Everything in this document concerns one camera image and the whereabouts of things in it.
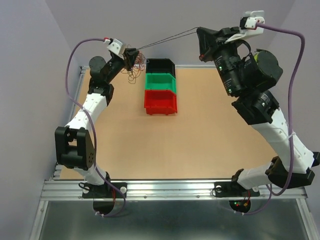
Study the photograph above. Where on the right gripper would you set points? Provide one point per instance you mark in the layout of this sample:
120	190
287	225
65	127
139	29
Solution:
213	38

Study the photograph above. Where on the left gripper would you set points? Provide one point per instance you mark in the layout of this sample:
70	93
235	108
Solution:
129	60

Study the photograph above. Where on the black plastic bin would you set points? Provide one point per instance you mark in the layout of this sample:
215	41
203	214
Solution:
160	65

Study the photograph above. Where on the green plastic bin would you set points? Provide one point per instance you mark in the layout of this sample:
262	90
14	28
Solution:
160	81

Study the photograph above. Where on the red plastic bin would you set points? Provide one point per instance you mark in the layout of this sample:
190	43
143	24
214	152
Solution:
160	102

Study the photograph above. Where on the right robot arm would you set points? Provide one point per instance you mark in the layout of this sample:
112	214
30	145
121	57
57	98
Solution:
249	80

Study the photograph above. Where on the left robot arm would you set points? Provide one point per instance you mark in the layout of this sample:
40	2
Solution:
73	144

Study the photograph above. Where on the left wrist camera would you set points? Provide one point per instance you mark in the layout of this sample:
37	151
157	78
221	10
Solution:
117	47

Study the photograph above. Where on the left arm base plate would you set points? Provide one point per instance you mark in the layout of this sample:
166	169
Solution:
90	191

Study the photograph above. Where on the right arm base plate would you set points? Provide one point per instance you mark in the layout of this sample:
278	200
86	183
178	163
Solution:
228	189

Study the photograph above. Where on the aluminium rail frame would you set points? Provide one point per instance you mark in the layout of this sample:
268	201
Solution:
177	156

